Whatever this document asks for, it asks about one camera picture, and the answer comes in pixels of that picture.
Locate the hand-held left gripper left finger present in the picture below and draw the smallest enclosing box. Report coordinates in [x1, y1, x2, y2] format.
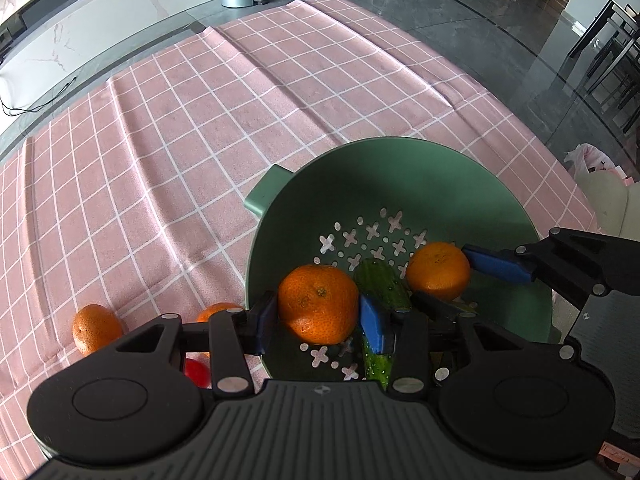
[114, 291, 279, 395]

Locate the white marble cabinet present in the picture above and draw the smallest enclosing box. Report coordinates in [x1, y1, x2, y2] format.
[0, 0, 223, 117]

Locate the small green cucumber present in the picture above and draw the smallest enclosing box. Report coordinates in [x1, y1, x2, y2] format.
[353, 258, 412, 312]
[361, 331, 395, 392]

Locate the green colander bowl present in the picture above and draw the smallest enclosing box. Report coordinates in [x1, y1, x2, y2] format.
[243, 136, 563, 393]

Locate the large orange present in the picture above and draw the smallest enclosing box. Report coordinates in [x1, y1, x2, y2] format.
[277, 265, 361, 346]

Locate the small orange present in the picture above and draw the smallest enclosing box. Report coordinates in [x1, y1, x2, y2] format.
[405, 241, 472, 303]

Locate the black cable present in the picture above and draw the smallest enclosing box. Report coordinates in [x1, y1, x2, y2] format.
[0, 76, 78, 116]

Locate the dark dining table with chairs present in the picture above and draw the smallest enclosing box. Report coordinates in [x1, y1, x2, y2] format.
[567, 0, 640, 135]

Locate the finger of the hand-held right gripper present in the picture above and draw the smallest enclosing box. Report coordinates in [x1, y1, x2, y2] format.
[410, 290, 484, 324]
[461, 227, 614, 297]

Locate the pink checkered tablecloth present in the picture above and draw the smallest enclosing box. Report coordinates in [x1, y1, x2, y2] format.
[0, 0, 601, 478]

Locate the red cherry tomato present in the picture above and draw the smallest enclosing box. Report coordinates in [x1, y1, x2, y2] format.
[184, 358, 211, 390]

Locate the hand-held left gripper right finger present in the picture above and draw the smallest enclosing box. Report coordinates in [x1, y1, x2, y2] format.
[358, 294, 527, 395]

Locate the white plastic bag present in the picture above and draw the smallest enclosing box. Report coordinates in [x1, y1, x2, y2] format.
[564, 143, 626, 181]

